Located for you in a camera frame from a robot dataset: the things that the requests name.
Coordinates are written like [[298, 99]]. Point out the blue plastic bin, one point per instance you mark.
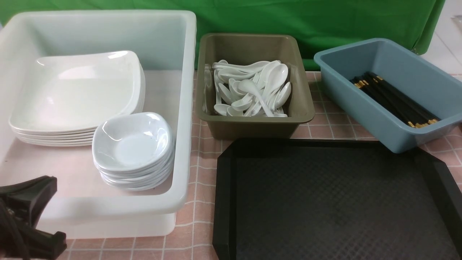
[[426, 84]]

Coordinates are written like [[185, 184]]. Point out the pile of white soup spoons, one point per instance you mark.
[[271, 79]]

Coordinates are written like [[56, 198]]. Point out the green backdrop cloth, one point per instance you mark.
[[317, 25]]

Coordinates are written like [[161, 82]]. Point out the small white dish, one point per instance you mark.
[[133, 142]]

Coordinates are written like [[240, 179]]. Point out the olive green plastic bin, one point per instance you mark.
[[245, 49]]

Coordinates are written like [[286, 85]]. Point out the large white square plate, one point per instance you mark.
[[78, 92]]

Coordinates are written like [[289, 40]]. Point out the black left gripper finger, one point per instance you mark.
[[27, 200], [38, 244]]

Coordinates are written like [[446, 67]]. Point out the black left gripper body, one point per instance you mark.
[[17, 238]]

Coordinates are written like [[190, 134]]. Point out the stack of white square plates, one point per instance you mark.
[[81, 135]]

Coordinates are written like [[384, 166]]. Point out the stack of small white dishes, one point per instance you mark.
[[146, 179]]

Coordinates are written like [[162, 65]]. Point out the black serving tray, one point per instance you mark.
[[300, 199]]

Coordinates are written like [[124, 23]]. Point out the pink checkered tablecloth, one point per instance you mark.
[[192, 237]]

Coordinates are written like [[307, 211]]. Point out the white ceramic soup spoon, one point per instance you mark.
[[249, 86]]

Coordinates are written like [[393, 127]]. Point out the large white plastic tub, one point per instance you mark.
[[84, 206]]

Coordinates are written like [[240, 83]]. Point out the bundle of black chopsticks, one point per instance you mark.
[[394, 101]]

